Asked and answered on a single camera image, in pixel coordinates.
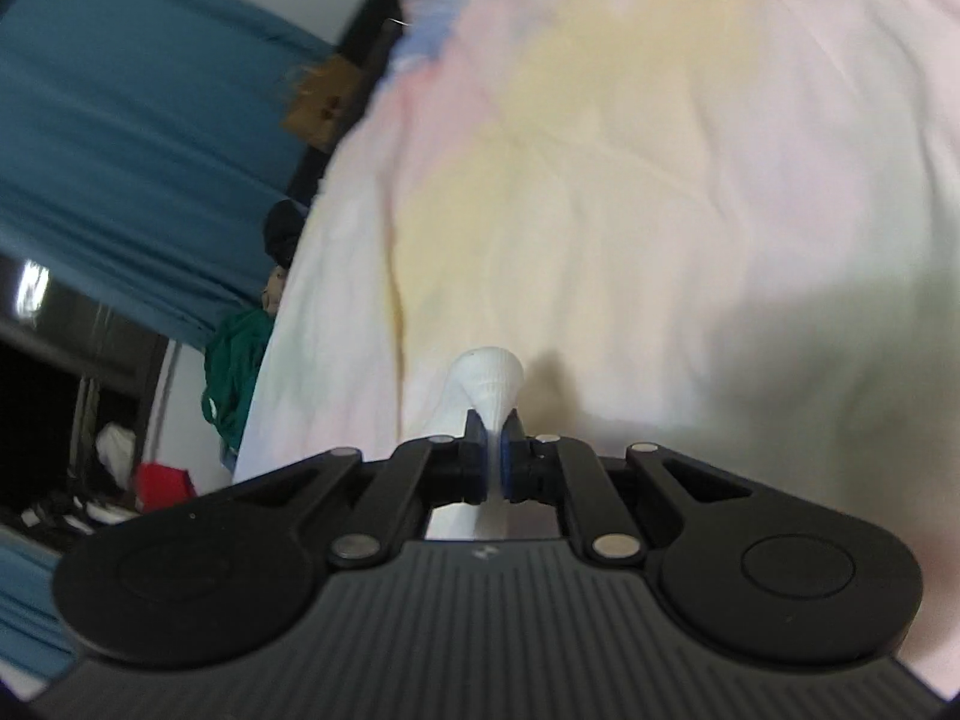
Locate white sweatpants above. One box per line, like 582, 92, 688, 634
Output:
421, 346, 524, 541

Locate red garment on rack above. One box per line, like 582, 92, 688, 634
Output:
135, 463, 197, 514

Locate left blue curtain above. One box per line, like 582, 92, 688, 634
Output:
2, 535, 75, 681

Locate blue curtain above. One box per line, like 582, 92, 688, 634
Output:
2, 0, 329, 346
2, 535, 75, 681

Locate green garment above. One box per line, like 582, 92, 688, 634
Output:
202, 309, 275, 452

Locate dark window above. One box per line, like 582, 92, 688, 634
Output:
2, 257, 167, 528

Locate pastel tie-dye bed sheet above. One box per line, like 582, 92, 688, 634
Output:
236, 0, 958, 692

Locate right blue curtain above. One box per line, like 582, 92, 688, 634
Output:
2, 0, 329, 346

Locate brown paper bag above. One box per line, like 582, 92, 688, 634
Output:
283, 54, 363, 153

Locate black sofa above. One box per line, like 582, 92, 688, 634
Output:
283, 0, 404, 205

